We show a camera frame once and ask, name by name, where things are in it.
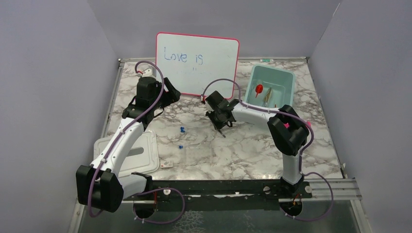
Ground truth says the pink framed whiteboard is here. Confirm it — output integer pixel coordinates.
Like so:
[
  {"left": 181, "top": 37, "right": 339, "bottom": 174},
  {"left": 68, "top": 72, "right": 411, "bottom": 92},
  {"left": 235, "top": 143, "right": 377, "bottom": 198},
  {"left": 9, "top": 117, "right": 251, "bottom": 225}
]
[{"left": 155, "top": 32, "right": 240, "bottom": 99}]

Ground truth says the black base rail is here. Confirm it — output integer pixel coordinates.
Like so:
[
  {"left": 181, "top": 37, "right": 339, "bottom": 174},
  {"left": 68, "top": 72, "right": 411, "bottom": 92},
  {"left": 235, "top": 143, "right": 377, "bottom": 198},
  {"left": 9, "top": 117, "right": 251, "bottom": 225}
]
[{"left": 127, "top": 179, "right": 312, "bottom": 212}]

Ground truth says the clear plastic test tube rack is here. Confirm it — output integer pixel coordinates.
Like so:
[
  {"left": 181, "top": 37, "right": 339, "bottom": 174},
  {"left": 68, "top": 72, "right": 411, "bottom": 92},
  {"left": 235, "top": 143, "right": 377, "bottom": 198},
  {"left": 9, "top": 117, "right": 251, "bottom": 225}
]
[{"left": 183, "top": 147, "right": 212, "bottom": 166}]

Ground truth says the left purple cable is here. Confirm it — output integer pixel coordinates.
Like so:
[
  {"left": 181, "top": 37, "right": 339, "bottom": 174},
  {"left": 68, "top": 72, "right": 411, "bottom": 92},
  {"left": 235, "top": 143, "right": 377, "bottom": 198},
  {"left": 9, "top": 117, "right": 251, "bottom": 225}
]
[{"left": 87, "top": 60, "right": 165, "bottom": 218}]

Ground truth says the red capped squeeze bottle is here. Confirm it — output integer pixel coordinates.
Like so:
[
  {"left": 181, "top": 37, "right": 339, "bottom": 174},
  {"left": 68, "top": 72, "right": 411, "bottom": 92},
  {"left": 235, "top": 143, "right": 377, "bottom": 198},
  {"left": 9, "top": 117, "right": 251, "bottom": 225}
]
[{"left": 255, "top": 84, "right": 264, "bottom": 98}]

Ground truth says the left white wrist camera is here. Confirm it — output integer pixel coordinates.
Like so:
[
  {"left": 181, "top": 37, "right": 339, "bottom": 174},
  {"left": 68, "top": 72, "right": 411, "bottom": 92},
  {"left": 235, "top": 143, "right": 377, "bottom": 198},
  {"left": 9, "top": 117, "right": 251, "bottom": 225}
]
[{"left": 137, "top": 67, "right": 156, "bottom": 78}]

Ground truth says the small white label card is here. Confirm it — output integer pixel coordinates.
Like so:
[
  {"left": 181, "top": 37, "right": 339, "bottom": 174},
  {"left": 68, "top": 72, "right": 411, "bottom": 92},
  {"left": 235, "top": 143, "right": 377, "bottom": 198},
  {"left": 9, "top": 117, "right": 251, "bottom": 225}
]
[{"left": 160, "top": 161, "right": 173, "bottom": 169}]

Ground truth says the teal plastic bin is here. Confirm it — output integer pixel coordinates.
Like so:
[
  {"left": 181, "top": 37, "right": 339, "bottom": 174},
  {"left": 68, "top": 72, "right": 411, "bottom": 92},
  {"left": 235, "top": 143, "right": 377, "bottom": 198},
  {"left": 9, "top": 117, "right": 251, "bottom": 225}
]
[{"left": 243, "top": 65, "right": 296, "bottom": 108}]

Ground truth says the white plastic container lid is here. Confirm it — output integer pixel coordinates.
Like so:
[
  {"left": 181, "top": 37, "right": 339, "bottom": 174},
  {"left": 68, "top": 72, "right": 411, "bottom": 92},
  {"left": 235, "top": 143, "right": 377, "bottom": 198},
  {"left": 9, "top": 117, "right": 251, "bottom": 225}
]
[{"left": 91, "top": 126, "right": 160, "bottom": 178}]

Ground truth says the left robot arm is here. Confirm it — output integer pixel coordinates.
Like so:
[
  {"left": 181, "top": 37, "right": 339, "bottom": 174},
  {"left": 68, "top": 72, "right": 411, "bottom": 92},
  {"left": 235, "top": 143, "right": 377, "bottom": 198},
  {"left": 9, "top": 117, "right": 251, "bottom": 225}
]
[{"left": 75, "top": 77, "right": 181, "bottom": 217}]

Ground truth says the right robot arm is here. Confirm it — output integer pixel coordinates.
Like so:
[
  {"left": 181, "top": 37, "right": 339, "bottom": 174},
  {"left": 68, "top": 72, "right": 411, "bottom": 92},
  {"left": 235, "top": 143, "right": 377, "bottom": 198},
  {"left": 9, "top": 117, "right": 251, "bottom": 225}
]
[{"left": 201, "top": 91, "right": 313, "bottom": 198}]

